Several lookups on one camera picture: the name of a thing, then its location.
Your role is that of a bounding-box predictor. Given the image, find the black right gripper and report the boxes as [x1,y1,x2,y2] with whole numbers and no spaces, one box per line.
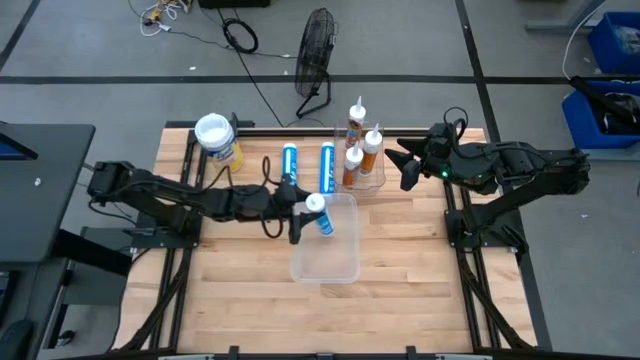
[383,137,474,193]

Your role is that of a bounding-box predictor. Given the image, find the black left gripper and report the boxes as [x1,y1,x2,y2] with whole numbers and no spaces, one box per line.
[272,180,322,245]

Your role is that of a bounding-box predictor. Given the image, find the blue silicone sealant tube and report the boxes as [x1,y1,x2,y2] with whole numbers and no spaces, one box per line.
[282,142,299,187]
[319,141,336,195]
[304,192,336,237]

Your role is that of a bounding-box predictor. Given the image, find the narrow clear plastic bin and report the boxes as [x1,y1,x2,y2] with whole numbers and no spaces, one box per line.
[333,119,387,196]

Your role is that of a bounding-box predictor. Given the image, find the wide clear plastic bin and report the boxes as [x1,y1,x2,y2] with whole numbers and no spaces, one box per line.
[289,192,361,285]

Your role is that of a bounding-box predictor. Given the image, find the Lysol wipes canister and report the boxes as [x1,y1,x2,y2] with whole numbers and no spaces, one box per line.
[193,112,245,174]

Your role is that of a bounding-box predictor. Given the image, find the black floor fan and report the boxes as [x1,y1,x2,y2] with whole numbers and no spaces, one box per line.
[293,7,337,120]

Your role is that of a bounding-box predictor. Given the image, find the blue storage bin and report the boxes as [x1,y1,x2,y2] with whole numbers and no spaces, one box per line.
[587,10,640,76]
[561,79,640,151]

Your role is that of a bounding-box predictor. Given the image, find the black box on floor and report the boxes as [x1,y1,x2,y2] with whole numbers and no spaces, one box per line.
[197,0,272,10]

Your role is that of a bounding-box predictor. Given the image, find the black desk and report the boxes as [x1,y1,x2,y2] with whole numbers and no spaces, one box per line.
[0,119,97,265]

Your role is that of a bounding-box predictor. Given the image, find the dark tablet with blue screen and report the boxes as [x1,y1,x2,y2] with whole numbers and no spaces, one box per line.
[0,132,40,162]

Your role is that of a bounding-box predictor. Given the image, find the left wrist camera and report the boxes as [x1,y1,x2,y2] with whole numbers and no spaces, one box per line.
[275,178,301,201]

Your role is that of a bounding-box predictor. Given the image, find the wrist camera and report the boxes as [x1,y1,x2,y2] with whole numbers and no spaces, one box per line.
[275,178,301,201]
[426,122,456,150]

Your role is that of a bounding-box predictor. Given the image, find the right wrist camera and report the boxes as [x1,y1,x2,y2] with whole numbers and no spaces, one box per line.
[426,122,456,150]

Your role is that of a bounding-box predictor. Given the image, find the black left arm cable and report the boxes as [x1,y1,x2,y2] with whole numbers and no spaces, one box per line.
[259,155,286,239]

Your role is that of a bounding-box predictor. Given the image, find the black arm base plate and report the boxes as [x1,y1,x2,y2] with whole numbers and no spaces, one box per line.
[444,208,524,250]
[130,209,204,250]

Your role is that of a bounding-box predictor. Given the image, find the black table frame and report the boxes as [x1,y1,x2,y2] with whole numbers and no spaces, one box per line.
[112,119,554,360]

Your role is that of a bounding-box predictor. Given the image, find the black coiled cable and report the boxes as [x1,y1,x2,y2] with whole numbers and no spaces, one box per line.
[221,18,260,55]

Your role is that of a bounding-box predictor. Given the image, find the white and yellow power cords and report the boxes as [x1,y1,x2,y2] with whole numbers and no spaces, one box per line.
[127,0,194,37]

